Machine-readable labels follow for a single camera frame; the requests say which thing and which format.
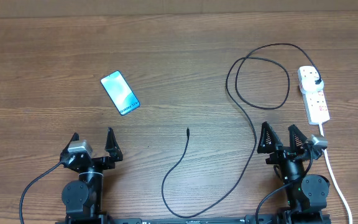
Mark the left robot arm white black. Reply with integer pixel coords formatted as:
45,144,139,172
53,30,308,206
60,128,123,223

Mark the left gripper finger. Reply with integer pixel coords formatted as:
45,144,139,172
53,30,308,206
105,127,123,161
63,133,79,152

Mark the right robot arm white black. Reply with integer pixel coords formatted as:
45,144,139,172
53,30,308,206
254,122,331,224

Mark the white charger plug adapter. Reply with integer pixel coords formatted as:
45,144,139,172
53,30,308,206
299,77,324,94

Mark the white power strip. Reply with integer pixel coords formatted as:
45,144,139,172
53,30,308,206
297,66,330,125

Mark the Samsung Galaxy smartphone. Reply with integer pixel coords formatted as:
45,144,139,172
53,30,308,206
101,70,140,116

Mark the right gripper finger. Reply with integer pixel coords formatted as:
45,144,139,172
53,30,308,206
257,121,283,154
288,124,307,152

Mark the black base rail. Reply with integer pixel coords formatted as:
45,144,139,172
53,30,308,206
55,214,332,224

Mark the white power strip cord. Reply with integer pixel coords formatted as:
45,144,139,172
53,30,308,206
318,123,354,224

